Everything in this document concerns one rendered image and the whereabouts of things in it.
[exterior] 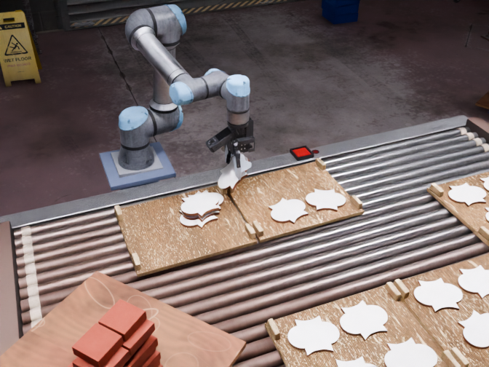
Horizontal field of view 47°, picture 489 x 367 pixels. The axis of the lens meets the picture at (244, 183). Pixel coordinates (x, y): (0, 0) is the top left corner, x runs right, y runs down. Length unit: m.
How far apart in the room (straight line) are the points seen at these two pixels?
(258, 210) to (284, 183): 0.19
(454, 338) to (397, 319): 0.16
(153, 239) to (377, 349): 0.80
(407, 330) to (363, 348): 0.15
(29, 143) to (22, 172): 0.40
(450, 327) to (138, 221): 1.06
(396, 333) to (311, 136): 2.79
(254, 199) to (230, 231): 0.20
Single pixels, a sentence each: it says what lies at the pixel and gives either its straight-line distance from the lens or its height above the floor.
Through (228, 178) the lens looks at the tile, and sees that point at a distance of 2.00.
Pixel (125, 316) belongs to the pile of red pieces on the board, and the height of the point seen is 1.31.
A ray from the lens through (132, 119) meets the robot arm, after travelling 2.25.
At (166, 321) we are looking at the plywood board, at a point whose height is 1.04.
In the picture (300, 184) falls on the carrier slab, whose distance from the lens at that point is 2.14.
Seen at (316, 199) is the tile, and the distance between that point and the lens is 2.05.
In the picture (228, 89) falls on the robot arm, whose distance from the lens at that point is 1.82.
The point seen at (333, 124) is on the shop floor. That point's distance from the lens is 4.45.
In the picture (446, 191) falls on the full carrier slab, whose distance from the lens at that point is 2.22.
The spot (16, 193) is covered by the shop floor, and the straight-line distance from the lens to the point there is 3.94.
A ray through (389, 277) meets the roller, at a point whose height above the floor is 0.92.
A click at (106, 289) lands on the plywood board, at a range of 1.62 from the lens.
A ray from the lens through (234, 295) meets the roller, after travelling 1.72.
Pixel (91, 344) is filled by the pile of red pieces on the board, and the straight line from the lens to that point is 1.14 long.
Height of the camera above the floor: 2.18
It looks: 36 degrees down
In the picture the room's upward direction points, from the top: straight up
